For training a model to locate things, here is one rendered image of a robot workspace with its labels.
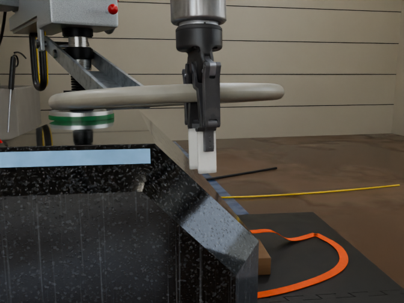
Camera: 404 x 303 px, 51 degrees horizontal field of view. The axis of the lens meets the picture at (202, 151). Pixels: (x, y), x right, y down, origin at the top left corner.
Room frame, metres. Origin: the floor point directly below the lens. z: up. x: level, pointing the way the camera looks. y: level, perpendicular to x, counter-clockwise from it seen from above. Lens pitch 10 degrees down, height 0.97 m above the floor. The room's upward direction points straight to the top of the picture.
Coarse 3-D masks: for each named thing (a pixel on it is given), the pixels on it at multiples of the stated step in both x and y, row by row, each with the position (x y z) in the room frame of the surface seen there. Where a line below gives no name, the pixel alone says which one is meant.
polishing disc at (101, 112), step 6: (54, 114) 1.38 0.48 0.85; (60, 114) 1.36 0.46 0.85; (66, 114) 1.35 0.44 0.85; (72, 114) 1.35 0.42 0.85; (78, 114) 1.35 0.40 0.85; (84, 114) 1.36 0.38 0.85; (90, 114) 1.37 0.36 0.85; (96, 114) 1.38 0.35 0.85; (102, 114) 1.40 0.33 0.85; (108, 114) 1.42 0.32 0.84
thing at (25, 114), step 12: (0, 96) 3.74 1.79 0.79; (12, 96) 3.77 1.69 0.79; (24, 96) 4.13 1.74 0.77; (36, 96) 4.80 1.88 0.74; (0, 108) 3.74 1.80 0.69; (12, 108) 3.76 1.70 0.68; (24, 108) 4.08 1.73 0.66; (36, 108) 4.75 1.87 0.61; (0, 120) 3.74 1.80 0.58; (12, 120) 3.76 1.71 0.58; (24, 120) 4.04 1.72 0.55; (36, 120) 4.70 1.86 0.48; (0, 132) 3.74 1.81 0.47; (12, 132) 3.76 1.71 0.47; (24, 132) 4.00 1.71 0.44
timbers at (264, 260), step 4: (260, 244) 2.07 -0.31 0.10; (260, 248) 2.02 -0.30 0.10; (264, 248) 2.02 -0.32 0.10; (260, 252) 1.97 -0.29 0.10; (264, 252) 1.97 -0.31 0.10; (260, 256) 1.92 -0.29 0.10; (264, 256) 1.92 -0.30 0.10; (268, 256) 1.92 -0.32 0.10; (260, 260) 1.90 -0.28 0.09; (264, 260) 1.90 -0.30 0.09; (268, 260) 1.91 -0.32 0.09; (260, 264) 1.90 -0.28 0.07; (264, 264) 1.90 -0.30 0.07; (268, 264) 1.91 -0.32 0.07; (260, 268) 1.90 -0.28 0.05; (264, 268) 1.90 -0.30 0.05; (268, 268) 1.91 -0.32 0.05; (260, 272) 1.90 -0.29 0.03; (264, 272) 1.90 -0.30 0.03; (268, 272) 1.91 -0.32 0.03
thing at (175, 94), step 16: (64, 96) 0.73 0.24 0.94; (80, 96) 0.71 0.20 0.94; (96, 96) 0.69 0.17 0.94; (112, 96) 0.68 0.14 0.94; (128, 96) 0.67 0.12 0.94; (144, 96) 0.67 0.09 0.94; (160, 96) 0.67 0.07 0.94; (176, 96) 0.67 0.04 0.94; (192, 96) 0.67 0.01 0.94; (224, 96) 0.69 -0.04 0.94; (240, 96) 0.71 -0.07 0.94; (256, 96) 0.74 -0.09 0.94; (272, 96) 0.78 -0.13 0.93
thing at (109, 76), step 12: (36, 48) 1.58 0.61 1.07; (48, 48) 1.57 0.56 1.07; (60, 48) 1.45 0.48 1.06; (60, 60) 1.43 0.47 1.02; (72, 60) 1.32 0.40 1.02; (96, 60) 1.46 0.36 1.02; (108, 60) 1.38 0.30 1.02; (72, 72) 1.32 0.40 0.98; (84, 72) 1.21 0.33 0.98; (96, 72) 1.39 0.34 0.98; (108, 72) 1.36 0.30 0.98; (120, 72) 1.27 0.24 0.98; (84, 84) 1.22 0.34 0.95; (96, 84) 1.13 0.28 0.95; (108, 84) 1.28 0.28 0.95; (120, 84) 1.28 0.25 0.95; (132, 84) 1.20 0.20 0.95; (120, 108) 1.09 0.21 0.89; (132, 108) 1.11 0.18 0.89; (144, 108) 1.12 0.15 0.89
